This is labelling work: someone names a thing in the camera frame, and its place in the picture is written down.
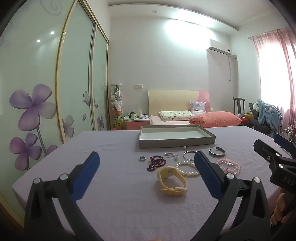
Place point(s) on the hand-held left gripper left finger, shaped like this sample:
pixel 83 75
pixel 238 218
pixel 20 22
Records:
pixel 85 177

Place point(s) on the air conditioner pipe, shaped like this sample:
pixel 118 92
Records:
pixel 232 62

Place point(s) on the grey shallow tray box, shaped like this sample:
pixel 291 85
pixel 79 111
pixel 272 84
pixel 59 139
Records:
pixel 175 134

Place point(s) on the dark wooden chair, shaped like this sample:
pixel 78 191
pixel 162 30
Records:
pixel 238 104

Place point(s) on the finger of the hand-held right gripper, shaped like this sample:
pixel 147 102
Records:
pixel 263 149
pixel 283 142

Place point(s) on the small crystal earrings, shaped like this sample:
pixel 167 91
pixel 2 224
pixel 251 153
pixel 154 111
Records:
pixel 170 154

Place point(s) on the lavender small pillow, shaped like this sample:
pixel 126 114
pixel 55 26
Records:
pixel 197 107

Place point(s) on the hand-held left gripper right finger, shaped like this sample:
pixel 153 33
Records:
pixel 208 177

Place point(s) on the lavender tablecloth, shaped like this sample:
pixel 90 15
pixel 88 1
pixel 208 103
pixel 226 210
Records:
pixel 115 208

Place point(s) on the pink bed sheet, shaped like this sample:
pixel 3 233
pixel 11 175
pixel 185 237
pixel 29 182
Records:
pixel 155 121

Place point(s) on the white air conditioner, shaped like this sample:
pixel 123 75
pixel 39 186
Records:
pixel 218 47

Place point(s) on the beige bed headboard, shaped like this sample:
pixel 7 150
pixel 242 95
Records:
pixel 171 99

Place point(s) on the dark grey chair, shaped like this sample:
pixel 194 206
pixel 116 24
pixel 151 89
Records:
pixel 261 126

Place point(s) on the blue plush garment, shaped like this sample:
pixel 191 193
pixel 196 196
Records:
pixel 268 113

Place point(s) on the grey cuff bangle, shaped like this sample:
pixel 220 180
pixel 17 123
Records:
pixel 212 153

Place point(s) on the red and yellow toy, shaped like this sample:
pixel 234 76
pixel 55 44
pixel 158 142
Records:
pixel 246 118

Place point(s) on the pink curtain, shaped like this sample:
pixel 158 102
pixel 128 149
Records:
pixel 286 69

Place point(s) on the pink nightstand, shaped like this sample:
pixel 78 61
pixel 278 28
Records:
pixel 136 125

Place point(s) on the thin silver bangle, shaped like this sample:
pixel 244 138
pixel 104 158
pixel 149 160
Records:
pixel 185 154

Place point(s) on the person's right hand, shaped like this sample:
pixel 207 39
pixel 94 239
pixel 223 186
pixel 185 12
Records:
pixel 278 208

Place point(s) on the clear tube of plush toys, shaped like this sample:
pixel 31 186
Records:
pixel 116 104

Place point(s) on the folded orange quilt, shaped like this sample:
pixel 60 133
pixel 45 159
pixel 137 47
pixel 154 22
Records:
pixel 215 119

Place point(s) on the yellow wristwatch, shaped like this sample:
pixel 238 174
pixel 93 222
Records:
pixel 166 173

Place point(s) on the pink headboard panel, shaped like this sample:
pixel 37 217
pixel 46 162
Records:
pixel 204 96

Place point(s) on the white patterned pillow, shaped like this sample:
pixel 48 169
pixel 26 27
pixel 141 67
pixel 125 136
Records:
pixel 175 115

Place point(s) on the floral glass door wardrobe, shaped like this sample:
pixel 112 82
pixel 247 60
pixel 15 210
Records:
pixel 76 69

